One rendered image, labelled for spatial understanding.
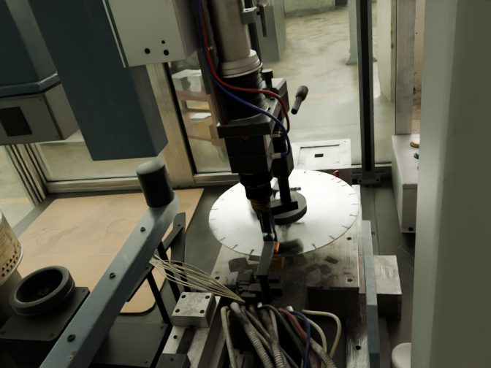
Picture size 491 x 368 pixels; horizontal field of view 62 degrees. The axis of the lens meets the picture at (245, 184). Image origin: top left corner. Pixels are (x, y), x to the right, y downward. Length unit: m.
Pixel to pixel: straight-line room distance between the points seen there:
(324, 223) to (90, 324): 0.47
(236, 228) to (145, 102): 0.39
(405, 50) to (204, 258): 0.78
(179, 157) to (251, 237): 0.67
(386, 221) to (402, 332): 0.37
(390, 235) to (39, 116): 0.85
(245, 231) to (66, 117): 0.40
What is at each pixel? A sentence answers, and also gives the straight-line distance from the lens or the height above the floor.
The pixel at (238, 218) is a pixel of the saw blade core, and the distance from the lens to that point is 0.91.
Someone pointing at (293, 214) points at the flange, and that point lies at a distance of 0.87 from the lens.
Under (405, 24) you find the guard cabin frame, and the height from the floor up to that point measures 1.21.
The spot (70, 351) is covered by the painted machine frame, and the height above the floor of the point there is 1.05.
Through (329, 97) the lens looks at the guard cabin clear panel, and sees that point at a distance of 1.29.
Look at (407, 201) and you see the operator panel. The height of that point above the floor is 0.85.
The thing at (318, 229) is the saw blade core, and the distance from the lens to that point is 0.84.
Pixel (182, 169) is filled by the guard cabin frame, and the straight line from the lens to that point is 1.47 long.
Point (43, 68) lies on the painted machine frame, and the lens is 0.75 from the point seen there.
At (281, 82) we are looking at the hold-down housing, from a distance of 0.72.
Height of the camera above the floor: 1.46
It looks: 30 degrees down
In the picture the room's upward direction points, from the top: 11 degrees counter-clockwise
